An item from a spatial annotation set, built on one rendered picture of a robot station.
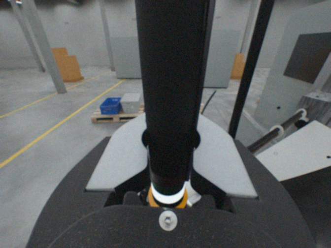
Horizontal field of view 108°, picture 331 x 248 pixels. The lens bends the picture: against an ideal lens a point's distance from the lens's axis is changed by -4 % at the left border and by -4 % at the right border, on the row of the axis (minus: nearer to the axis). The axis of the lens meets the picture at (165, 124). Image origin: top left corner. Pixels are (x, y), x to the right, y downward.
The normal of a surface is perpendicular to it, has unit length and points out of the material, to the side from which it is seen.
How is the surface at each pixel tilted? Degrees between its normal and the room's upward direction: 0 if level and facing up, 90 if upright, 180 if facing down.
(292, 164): 50
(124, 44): 90
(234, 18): 90
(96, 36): 90
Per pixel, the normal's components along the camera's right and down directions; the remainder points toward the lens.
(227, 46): -0.07, 0.52
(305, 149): -0.76, -0.57
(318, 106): -0.85, 0.28
